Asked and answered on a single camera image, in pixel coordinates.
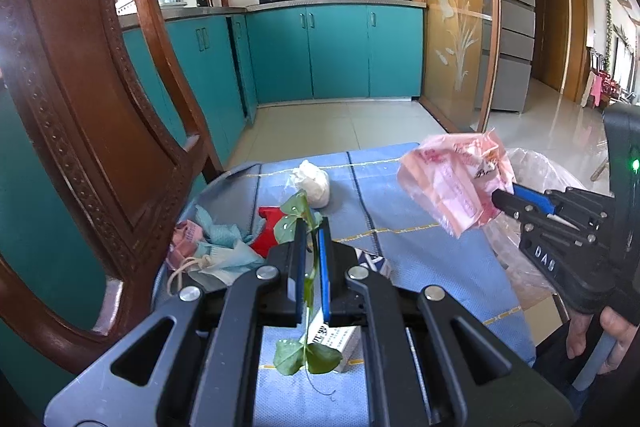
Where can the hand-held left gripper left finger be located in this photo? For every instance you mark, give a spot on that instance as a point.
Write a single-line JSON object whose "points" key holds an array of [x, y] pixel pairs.
{"points": [[300, 267]]}

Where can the light blue paper towel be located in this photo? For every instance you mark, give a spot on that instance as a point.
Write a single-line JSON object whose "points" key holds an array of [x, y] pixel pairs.
{"points": [[215, 229]]}

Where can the pink plastic bag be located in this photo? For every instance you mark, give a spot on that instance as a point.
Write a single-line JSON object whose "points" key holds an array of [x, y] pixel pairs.
{"points": [[450, 187]]}

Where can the pink hanging clothes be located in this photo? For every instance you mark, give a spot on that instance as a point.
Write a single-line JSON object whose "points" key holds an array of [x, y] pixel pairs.
{"points": [[596, 91]]}

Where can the white lined plastic wastebasket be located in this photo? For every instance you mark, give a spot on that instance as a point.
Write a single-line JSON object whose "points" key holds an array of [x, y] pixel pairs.
{"points": [[510, 257]]}

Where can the silver refrigerator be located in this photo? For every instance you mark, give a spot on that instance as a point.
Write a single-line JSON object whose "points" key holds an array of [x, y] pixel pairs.
{"points": [[512, 32]]}

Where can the carved brown wooden chair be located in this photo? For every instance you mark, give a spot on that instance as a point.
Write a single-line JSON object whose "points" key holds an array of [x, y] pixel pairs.
{"points": [[100, 107]]}

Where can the green vine garland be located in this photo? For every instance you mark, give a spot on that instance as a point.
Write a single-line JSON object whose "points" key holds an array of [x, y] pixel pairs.
{"points": [[608, 27]]}

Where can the green leafy stem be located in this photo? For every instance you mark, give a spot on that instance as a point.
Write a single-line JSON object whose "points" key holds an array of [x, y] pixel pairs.
{"points": [[292, 214]]}

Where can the pink printed wrapper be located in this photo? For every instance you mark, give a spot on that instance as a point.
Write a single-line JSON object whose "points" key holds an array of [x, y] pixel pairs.
{"points": [[182, 239]]}

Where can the blue checked cloth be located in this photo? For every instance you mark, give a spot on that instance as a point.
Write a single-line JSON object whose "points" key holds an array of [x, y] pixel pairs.
{"points": [[425, 267]]}

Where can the light blue face mask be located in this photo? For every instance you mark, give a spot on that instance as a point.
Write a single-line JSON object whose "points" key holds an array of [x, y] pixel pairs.
{"points": [[235, 259]]}

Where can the red plastic piece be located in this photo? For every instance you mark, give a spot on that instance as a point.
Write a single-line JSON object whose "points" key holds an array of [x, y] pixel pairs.
{"points": [[265, 234]]}

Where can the blue red printed carton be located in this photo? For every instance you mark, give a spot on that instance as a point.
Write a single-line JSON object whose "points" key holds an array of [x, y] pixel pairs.
{"points": [[374, 263]]}

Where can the white printed carton box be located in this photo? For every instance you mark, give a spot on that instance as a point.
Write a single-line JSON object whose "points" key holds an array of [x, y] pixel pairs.
{"points": [[340, 342]]}

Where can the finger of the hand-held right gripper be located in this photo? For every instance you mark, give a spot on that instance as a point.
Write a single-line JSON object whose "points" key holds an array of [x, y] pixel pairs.
{"points": [[507, 204], [535, 199]]}

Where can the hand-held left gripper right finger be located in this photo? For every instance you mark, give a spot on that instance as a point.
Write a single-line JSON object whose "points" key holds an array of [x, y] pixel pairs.
{"points": [[325, 272]]}

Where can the person's right hand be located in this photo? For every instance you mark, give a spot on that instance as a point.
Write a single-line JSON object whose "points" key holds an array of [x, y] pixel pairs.
{"points": [[625, 337]]}

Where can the brown wooden door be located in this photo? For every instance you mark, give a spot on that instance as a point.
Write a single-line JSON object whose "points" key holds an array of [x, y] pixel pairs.
{"points": [[550, 32]]}

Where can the etched glass sliding door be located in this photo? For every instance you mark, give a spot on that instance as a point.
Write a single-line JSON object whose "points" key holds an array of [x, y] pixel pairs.
{"points": [[457, 32]]}

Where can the white tissue ball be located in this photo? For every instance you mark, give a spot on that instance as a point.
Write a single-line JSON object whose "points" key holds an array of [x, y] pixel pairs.
{"points": [[312, 187]]}

